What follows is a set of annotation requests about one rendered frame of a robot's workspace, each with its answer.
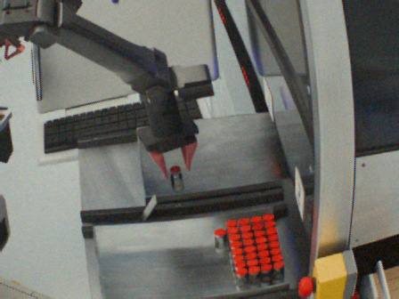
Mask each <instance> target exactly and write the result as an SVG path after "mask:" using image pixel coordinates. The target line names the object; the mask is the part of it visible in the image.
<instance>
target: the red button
mask: <svg viewBox="0 0 399 299"><path fill-rule="evenodd" d="M313 288H314V283H312V277H311V276H309V277H306V278H302V279H301V280H300V282H299V284H298V292H299V295H300V296H301V297H309V296H311V295H312V290H313Z"/></svg>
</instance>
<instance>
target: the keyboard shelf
mask: <svg viewBox="0 0 399 299"><path fill-rule="evenodd" d="M127 103H129V99H128V95H126V96H123V97H117V98H112V99H107V100H102V101H97V102H93V103H88V104H83V105H78V106H74V107H70V108H67V109H65V119H66V117H67V116H73V115H77V114H79V116H80V114H82V113H84V112H87V111H91V110H92V111H93V112H94V111H95V110H97V109H100V110H101V111H102V109H105V108H108V109H109V108H110V107H118V106H119V105H121V104H124V106H125V104H127ZM197 103H198V105H199V109H200V112H201V115H202V117H203V119H208V118H212V117H211V114H210V112H209V109H208V103H207V100H206V98H202V99H197ZM46 121H47V120H46ZM46 121H43V122H39V123H38V124H37V163H38V165H39V166H50V165H54V164H59V163H67V162H71V161H75V160H78V148H76V149H68V150H64V151H60V152H51V153H47V154H45V152H44V124H45V123H46Z"/></svg>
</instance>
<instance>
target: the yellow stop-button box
mask: <svg viewBox="0 0 399 299"><path fill-rule="evenodd" d="M353 259H354V258H353V256H352V252H351V250H347V251H344V252H343V253H340V254H336V255H330V256H327V257H322V258H319V259H317V260H315V261H314V264H313V266H314V268H313V281H312V283H313V285H314V287H313V290H312V291H313V298H314V299H351V298H352V293H353V288H354V281H355V275H356V269H355V265H354V260H353Z"/></svg>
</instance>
